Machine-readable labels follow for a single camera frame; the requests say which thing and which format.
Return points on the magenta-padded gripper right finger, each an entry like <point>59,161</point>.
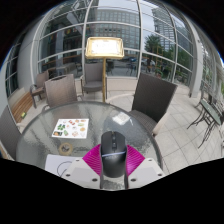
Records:
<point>145,170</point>

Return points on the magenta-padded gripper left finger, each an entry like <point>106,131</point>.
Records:
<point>81,170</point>

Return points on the black computer mouse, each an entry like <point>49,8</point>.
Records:
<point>113,153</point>

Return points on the white mouse pad with drawing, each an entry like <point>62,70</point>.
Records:
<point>55,165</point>

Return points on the brown tape roll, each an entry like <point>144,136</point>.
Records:
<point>66,149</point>

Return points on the laminated food picture card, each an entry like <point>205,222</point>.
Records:
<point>70,128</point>

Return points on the dark brown wicker chair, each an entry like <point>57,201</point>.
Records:
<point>153,96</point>

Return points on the grey wicker armchair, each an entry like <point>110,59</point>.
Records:
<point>40,85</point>
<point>93,76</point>
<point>61,91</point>

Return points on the grey wicker chair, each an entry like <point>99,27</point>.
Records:
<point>8,133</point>

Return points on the green metal folding table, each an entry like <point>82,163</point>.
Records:
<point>210,113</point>

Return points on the golden menu stand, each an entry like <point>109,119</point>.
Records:
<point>104,48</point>

